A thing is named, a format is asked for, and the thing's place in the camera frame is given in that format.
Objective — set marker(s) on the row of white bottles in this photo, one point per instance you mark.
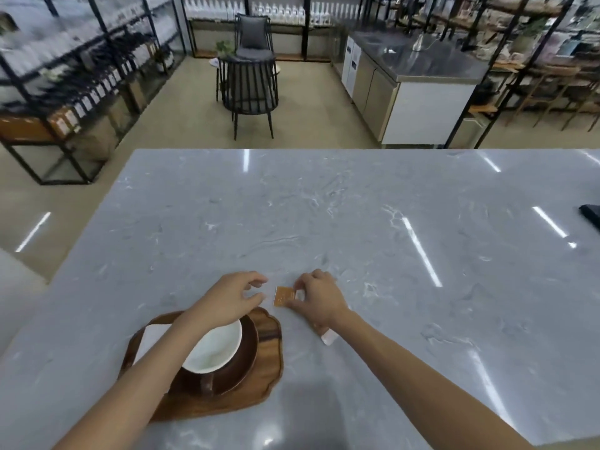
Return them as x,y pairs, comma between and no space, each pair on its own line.
281,11

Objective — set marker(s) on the stainless steel counter cabinet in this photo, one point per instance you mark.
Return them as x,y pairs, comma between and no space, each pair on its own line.
422,88

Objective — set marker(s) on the person's right thumb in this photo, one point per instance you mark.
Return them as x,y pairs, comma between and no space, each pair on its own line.
294,304

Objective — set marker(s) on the person's right hand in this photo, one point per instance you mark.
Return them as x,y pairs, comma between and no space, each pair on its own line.
323,297

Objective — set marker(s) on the small orange sachet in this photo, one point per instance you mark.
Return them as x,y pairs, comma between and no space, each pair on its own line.
283,297

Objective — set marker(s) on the black shelf with wooden boards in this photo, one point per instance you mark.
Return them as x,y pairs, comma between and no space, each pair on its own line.
511,84

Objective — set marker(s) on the white folded napkin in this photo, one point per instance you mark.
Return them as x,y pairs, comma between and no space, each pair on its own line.
150,339

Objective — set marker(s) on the white ceramic cup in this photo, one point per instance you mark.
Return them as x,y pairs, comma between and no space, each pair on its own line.
215,351

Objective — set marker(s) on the person's right forearm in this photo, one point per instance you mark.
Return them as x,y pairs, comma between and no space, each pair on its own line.
422,384

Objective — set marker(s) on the flat black device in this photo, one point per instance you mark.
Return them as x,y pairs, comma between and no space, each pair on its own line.
591,215

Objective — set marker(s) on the small green potted plant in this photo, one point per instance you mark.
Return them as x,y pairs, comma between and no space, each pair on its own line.
224,47

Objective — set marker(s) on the small white sachet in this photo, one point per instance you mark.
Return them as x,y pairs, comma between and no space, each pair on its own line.
329,338

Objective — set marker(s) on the dark brown saucer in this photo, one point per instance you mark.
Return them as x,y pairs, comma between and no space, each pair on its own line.
243,356

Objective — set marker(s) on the black metal shelf with bottles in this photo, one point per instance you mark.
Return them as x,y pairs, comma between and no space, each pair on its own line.
70,149

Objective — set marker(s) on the person's left hand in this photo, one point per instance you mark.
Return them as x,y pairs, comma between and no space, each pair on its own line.
225,299

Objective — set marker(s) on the person's left thumb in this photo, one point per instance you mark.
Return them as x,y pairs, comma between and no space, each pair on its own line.
255,299

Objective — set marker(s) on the black shelf along back wall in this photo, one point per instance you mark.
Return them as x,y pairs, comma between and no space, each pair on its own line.
304,39

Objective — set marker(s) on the black slatted metal chair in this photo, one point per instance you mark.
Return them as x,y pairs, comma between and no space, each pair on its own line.
248,88

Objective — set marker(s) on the person's left forearm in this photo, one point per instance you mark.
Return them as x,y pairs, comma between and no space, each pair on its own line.
140,384

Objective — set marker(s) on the black chair with grey cushion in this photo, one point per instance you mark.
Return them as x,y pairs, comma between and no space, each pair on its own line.
253,35

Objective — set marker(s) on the brown wooden chair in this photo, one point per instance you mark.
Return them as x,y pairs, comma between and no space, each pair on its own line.
539,88
583,96

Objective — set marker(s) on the row of dark labelled bottles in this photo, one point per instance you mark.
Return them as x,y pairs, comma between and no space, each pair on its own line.
101,91

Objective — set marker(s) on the brown wooden tray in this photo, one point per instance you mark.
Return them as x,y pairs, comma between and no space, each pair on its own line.
253,388

